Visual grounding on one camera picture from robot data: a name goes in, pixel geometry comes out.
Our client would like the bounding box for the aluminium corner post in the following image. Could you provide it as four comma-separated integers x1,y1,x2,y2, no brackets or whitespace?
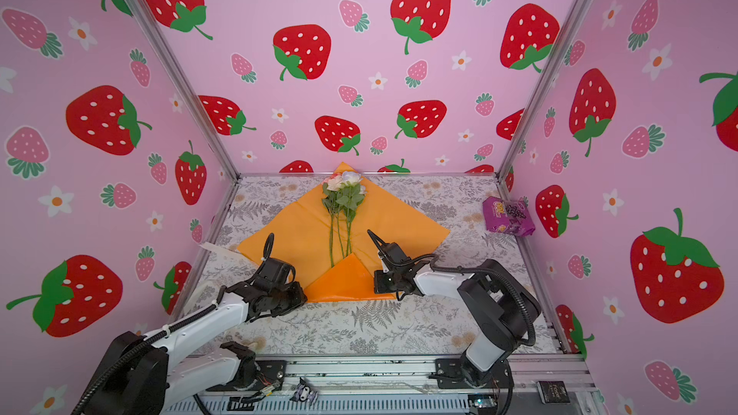
125,0,240,183
497,0,594,181

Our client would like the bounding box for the clear ribbon strip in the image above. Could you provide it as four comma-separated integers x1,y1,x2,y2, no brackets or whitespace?
200,242,244,261

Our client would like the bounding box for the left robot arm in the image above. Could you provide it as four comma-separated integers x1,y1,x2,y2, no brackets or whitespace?
73,234,307,414

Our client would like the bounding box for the orange wrapping paper sheet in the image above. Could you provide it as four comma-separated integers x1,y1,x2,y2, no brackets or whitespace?
238,179,450,303

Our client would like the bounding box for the aluminium corner post right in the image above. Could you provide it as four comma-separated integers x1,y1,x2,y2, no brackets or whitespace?
497,0,594,181

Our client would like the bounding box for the aluminium corner post left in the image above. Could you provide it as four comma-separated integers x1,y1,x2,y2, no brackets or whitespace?
125,0,240,183

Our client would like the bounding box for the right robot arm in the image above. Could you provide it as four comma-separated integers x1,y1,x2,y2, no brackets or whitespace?
367,231,541,389

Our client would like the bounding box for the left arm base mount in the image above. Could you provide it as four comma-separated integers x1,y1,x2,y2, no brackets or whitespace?
220,341,288,392

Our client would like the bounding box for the pale pink fake rose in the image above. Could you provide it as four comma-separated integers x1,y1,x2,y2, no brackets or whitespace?
322,174,340,267

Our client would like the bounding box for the purple snack bag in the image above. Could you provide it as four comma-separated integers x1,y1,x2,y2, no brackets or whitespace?
482,196,535,237

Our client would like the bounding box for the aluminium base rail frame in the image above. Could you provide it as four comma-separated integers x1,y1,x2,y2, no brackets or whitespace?
167,355,608,414

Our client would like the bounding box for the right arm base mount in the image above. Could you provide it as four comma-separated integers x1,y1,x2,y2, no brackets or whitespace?
429,355,514,389

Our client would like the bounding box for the small black box right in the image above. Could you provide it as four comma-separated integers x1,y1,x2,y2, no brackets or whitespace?
536,380,571,405

